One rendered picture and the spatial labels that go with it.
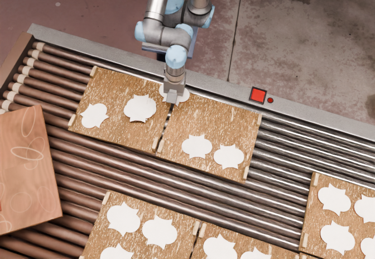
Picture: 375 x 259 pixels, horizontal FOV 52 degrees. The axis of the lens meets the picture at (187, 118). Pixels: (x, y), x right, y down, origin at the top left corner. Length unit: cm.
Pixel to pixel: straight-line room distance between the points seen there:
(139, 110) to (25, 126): 49
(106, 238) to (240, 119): 79
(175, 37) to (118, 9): 190
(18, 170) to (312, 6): 276
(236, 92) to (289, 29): 158
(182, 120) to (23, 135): 69
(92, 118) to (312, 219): 106
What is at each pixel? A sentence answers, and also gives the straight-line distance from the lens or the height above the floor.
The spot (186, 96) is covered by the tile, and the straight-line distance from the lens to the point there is 167.
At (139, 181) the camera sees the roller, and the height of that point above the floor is 92.
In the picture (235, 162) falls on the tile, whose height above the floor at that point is 95.
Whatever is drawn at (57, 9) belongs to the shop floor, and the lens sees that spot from 345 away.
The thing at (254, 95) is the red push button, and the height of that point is 93.
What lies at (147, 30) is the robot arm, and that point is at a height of 136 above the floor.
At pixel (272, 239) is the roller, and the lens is 172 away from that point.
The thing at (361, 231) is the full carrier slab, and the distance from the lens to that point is 184.
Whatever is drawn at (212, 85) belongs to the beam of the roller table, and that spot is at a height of 91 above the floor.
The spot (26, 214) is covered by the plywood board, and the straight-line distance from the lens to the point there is 164.
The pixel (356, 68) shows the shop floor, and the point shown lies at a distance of 339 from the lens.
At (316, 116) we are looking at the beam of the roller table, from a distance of 195.
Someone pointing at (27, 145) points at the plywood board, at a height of 104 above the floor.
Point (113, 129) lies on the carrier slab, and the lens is 178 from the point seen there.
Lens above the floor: 256
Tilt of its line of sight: 66 degrees down
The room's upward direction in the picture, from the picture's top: 8 degrees clockwise
